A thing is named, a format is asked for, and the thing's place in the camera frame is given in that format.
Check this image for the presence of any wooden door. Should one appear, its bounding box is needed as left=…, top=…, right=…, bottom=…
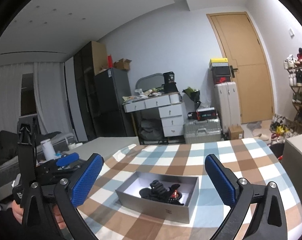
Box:
left=206, top=11, right=275, bottom=125

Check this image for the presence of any person's left forearm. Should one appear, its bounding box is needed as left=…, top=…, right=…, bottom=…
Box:
left=0, top=201, right=29, bottom=240

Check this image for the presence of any person's left hand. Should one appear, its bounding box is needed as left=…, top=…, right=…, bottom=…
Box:
left=12, top=201, right=66, bottom=230

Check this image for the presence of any small cardboard box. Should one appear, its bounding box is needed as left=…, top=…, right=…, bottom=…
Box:
left=228, top=125, right=244, bottom=140

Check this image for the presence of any stack of shoe boxes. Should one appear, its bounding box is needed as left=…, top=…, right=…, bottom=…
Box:
left=210, top=58, right=232, bottom=84

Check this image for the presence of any black spiral hair tie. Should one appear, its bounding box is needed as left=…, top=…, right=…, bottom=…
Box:
left=166, top=192, right=186, bottom=207

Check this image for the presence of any grey cushion under desk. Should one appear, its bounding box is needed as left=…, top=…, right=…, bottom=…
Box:
left=138, top=119, right=164, bottom=139

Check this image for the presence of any dark grey fridge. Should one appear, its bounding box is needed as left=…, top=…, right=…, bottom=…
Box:
left=94, top=67, right=136, bottom=138

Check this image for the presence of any white suitcase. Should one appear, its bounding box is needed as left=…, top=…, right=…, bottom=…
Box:
left=214, top=81, right=242, bottom=134

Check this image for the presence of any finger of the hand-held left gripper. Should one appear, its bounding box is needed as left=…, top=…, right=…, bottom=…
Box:
left=51, top=162, right=88, bottom=178
left=56, top=152, right=80, bottom=167

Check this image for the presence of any white curtain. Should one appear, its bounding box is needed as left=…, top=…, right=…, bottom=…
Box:
left=0, top=61, right=67, bottom=137

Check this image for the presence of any black paper bag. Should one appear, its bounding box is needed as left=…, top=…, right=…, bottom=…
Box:
left=163, top=72, right=179, bottom=93

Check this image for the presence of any wooden shoe rack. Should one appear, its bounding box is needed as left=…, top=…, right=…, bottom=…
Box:
left=283, top=44, right=302, bottom=136

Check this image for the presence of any dark bedding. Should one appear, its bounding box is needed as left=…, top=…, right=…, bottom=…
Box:
left=0, top=130, right=75, bottom=174

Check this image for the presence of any clutter on desk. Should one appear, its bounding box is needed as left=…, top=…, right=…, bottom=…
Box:
left=122, top=87, right=167, bottom=104

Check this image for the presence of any tall wardrobe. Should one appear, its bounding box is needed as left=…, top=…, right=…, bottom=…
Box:
left=65, top=41, right=108, bottom=143

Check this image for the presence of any dark wrapped bouquet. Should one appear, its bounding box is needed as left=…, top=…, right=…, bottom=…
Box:
left=182, top=86, right=202, bottom=111

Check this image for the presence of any silver suitcase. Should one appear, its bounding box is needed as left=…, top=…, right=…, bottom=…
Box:
left=183, top=118, right=222, bottom=145

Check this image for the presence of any white dressing desk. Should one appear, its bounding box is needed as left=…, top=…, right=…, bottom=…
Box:
left=123, top=92, right=186, bottom=138

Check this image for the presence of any black scrunchie pile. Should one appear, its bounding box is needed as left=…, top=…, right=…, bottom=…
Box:
left=138, top=179, right=172, bottom=201

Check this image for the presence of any grey floor cloth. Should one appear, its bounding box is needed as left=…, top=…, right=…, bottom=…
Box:
left=247, top=121, right=263, bottom=132

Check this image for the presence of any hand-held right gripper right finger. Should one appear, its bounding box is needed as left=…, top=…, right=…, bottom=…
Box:
left=205, top=154, right=289, bottom=240

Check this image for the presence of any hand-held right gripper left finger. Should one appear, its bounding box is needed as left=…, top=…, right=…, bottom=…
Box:
left=21, top=154, right=104, bottom=240

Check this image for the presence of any white bottle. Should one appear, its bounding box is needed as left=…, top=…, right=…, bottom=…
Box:
left=40, top=139, right=56, bottom=161

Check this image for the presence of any black orange shoe box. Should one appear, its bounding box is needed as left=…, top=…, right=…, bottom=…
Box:
left=196, top=108, right=218, bottom=121

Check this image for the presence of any open cardboard box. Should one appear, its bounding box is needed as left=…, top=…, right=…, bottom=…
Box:
left=113, top=58, right=132, bottom=71

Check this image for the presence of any arched desk mirror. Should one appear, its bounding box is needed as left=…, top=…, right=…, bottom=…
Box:
left=136, top=73, right=165, bottom=92

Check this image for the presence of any grey low table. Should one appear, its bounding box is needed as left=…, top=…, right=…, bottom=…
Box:
left=74, top=136, right=141, bottom=161

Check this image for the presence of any grey cabinet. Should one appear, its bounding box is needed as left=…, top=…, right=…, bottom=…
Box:
left=279, top=129, right=302, bottom=178

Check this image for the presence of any grey cardboard box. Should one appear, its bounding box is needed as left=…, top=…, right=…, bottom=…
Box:
left=115, top=171, right=200, bottom=224

